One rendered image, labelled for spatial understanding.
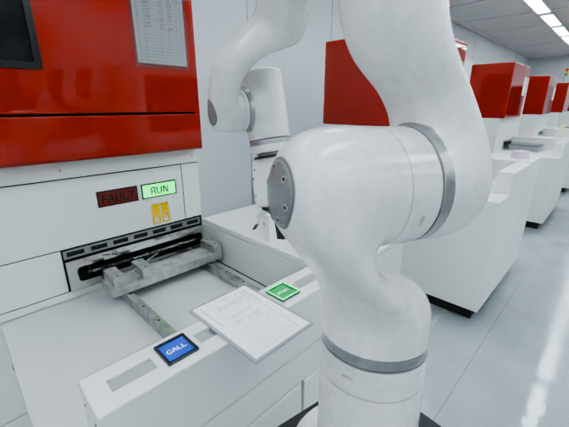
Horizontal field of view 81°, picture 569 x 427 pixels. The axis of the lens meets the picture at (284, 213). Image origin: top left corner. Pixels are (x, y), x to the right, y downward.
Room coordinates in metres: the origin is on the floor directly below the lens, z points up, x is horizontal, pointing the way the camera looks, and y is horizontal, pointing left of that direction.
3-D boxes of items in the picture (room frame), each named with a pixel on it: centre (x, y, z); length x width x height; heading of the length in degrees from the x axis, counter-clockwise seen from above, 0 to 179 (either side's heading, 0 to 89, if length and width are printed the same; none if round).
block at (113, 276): (0.85, 0.49, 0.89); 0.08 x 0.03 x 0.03; 45
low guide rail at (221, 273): (0.94, 0.16, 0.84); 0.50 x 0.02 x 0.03; 45
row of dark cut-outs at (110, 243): (1.01, 0.47, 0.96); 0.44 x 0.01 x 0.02; 135
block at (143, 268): (0.91, 0.43, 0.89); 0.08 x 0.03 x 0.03; 45
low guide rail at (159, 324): (0.74, 0.35, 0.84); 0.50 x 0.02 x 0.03; 45
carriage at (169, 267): (0.97, 0.37, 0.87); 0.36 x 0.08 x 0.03; 135
